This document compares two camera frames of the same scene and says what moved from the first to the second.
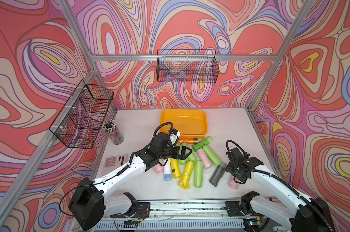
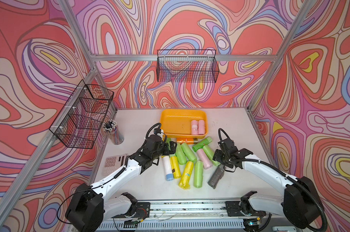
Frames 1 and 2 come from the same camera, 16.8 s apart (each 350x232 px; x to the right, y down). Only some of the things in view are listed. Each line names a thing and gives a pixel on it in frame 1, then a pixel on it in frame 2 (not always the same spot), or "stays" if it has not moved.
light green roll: (198, 174) stays
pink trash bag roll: (158, 168) -> (194, 127)
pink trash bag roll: (232, 183) -> (201, 127)
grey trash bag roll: (219, 172) stays
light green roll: (211, 155) stays
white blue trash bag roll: (167, 173) stays
